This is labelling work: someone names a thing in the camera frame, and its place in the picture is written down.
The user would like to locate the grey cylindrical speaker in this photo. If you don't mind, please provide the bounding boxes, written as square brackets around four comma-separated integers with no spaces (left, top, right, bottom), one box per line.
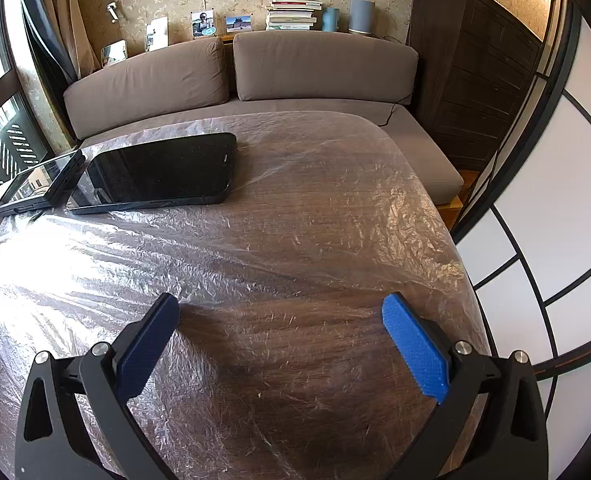
[349,0,375,37]

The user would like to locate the large black tablet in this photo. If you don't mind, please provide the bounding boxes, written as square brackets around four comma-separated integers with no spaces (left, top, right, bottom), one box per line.
[66,132,238,216]

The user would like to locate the rounded photo frame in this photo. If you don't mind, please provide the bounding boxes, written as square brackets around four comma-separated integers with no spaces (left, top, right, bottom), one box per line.
[100,39,128,67]

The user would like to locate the stack of books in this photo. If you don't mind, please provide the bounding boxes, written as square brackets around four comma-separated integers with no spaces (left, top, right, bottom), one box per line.
[266,0,323,32]

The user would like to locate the small tablet in blue case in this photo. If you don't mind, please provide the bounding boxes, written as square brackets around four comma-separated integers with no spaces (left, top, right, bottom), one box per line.
[0,149,86,217]

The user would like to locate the white panel sliding door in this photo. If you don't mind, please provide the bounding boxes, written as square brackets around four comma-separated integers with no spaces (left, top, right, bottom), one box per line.
[450,0,591,480]

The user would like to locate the beige and dark curtains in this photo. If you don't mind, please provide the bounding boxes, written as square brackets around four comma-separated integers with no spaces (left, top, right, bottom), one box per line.
[18,0,84,83]

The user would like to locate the tall white photo card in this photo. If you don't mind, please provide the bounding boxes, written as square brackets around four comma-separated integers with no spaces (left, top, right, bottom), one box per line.
[146,16,170,52]

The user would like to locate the dark balcony railing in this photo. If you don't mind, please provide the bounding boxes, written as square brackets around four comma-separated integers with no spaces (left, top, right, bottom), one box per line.
[0,92,51,181]

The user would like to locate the photo of person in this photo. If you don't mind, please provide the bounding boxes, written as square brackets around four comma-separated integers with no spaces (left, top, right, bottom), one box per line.
[192,10,216,39]

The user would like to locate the dark wooden cabinet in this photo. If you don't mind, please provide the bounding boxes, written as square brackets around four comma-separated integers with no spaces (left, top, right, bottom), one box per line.
[406,0,546,171]

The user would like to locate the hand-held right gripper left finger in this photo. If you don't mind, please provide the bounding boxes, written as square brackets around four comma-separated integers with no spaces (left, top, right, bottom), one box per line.
[14,292,181,480]

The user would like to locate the brown fabric sofa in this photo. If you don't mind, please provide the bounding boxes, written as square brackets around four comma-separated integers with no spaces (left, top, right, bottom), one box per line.
[63,30,465,206]

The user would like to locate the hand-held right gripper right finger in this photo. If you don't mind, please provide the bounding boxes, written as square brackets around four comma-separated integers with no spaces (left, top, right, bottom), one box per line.
[381,291,549,480]

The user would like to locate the black cable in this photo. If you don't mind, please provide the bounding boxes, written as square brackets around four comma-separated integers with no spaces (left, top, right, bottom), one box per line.
[375,95,411,126]

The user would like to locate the brown sofa back cushion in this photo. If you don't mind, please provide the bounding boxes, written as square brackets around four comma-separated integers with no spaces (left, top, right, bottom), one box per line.
[233,30,419,106]
[64,36,230,140]

